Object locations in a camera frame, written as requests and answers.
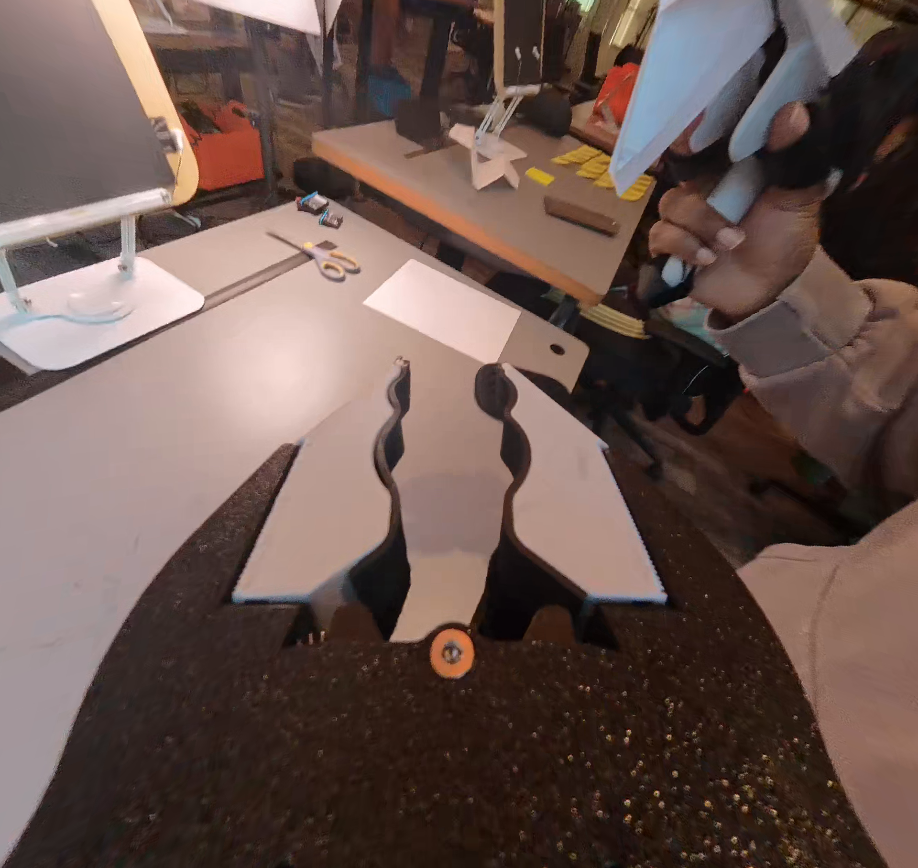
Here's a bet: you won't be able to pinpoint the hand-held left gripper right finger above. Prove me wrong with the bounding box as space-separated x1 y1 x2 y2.
475 362 669 643

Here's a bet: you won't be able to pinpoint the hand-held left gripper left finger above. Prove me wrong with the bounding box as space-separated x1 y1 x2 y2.
233 357 413 643

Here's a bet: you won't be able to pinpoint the white paper sheet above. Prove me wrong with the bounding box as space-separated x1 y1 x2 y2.
363 260 522 363
608 0 862 198

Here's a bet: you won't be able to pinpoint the person's right forearm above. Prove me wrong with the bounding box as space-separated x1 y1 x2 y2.
705 251 918 503

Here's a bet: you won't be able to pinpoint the grey desk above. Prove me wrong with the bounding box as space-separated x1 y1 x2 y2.
0 197 590 868

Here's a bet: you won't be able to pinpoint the dark standing desk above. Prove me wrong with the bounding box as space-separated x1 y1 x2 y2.
355 0 496 126

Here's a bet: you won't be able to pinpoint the person's right hand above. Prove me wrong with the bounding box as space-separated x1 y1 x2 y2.
647 102 827 322

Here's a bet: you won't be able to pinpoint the orange bag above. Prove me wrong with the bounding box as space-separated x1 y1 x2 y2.
591 63 639 126

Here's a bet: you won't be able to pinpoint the yellow striped stack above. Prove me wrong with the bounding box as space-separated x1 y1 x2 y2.
581 305 650 338

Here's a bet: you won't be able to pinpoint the black round object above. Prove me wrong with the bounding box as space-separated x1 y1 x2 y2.
534 86 571 137

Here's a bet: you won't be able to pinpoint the brown rectangular case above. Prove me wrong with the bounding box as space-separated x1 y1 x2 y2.
544 196 619 236

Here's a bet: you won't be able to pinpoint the tilted board on white stand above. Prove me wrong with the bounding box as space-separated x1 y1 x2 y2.
473 0 547 159

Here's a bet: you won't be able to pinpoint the folded paper airplane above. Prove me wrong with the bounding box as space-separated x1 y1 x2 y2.
449 124 528 191

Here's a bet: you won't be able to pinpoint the grey table with wooden edge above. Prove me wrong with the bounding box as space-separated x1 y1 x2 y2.
312 118 657 306

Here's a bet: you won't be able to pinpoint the black block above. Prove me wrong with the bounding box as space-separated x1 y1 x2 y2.
396 97 446 148

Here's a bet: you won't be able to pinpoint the orange plastic crate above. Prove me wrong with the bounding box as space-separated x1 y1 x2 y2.
179 100 266 191

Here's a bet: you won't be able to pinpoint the yellow handled scissors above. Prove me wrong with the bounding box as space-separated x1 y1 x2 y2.
267 231 361 282

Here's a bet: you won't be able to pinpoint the white cylindrical handle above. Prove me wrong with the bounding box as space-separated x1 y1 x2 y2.
0 190 175 246

